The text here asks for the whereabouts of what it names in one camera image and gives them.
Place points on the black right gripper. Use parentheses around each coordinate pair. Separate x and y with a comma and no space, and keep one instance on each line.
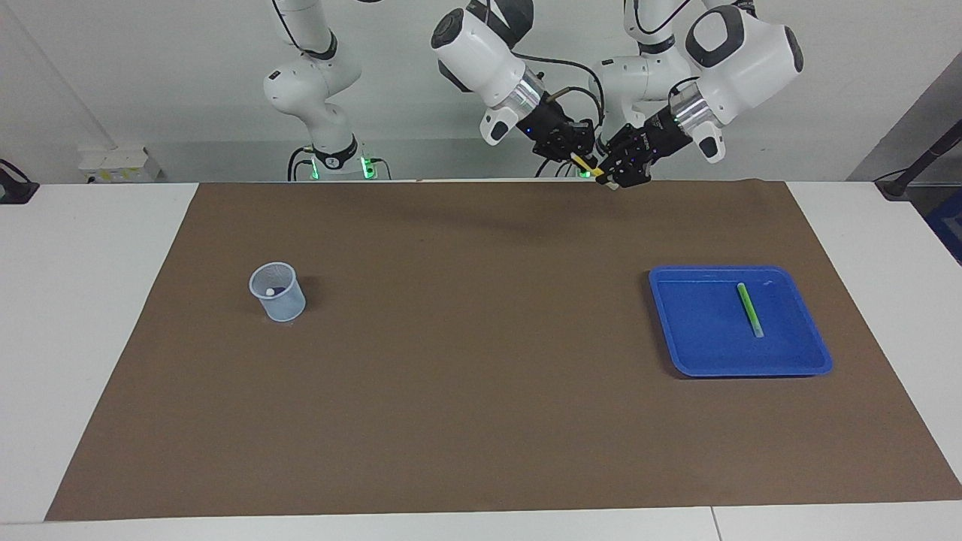
(555,129)

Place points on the purple pen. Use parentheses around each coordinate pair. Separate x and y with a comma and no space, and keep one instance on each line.
(278,290)

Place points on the white wall socket box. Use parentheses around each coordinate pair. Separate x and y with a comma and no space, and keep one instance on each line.
(120,165)

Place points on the pale blue translucent cup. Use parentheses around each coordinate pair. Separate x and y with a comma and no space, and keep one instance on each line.
(282,306)

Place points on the brown table mat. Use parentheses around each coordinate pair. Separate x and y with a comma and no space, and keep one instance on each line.
(481,376)

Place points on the black stand pole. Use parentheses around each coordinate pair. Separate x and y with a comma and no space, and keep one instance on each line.
(913,169)

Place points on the blue box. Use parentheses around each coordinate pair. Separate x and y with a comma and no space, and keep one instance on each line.
(948,225)

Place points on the yellow pen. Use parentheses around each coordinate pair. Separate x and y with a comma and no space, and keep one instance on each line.
(582,161)

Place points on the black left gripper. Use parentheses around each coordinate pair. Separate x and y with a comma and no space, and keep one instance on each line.
(665,135)

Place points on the green pen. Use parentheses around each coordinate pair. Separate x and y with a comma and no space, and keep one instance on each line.
(750,309)

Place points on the blue plastic tray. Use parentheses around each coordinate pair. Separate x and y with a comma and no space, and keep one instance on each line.
(706,338)

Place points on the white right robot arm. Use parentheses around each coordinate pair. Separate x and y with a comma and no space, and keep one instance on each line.
(481,52)

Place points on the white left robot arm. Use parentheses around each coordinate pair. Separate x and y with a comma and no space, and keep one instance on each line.
(751,52)

